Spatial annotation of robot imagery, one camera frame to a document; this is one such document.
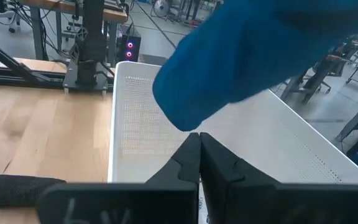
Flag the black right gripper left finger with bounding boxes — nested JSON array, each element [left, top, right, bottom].
[[35, 132, 202, 224]]

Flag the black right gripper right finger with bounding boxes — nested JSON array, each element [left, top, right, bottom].
[[199, 132, 358, 224]]

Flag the white plastic bag blue print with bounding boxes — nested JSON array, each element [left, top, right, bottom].
[[198, 182, 210, 224]]

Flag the blue cloth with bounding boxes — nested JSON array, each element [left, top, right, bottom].
[[152, 0, 358, 133]]

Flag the white perforated plastic basket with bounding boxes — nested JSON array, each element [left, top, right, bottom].
[[106, 60, 358, 185]]

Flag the dark office chair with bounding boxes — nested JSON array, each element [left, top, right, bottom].
[[280, 54, 347, 104]]

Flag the black computer tower pink lights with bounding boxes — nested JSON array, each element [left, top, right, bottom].
[[119, 29, 142, 62]]

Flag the round floor fan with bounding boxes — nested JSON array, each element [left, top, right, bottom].
[[152, 0, 171, 18]]

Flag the office chair with castors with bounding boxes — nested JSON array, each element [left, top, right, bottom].
[[0, 0, 22, 34]]

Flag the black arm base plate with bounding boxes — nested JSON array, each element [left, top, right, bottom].
[[62, 60, 115, 94]]

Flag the black metal frame strut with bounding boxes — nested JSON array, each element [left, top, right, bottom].
[[0, 33, 67, 90]]

